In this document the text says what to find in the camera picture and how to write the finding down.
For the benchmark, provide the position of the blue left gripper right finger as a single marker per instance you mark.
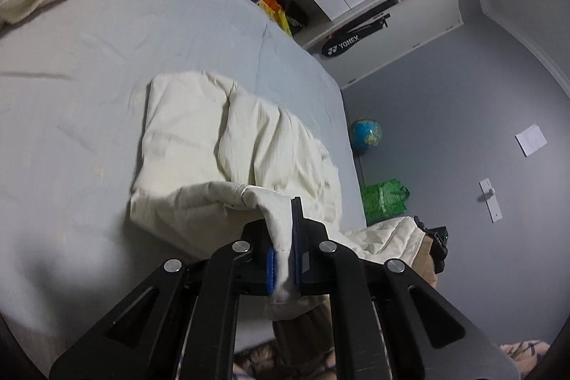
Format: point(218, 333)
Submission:
point(315, 256)

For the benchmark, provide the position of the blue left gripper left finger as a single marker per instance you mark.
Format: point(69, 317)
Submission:
point(256, 268)

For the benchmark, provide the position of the white puffer jacket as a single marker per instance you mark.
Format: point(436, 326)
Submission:
point(215, 157)

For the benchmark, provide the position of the green shopping bag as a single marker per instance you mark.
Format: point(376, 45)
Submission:
point(384, 200)

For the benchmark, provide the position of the blue globe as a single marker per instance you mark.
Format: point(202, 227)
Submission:
point(364, 135)

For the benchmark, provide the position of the white paper on door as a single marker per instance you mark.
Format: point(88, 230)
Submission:
point(531, 139)

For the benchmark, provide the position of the black racket bag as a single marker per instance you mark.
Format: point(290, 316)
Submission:
point(340, 44)

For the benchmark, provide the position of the yellow orange bag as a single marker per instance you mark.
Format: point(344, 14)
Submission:
point(276, 13)

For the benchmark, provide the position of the light blue bed sheet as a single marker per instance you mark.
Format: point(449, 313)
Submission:
point(74, 84)

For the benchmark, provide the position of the white door handle plate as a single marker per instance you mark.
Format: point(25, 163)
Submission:
point(489, 197)

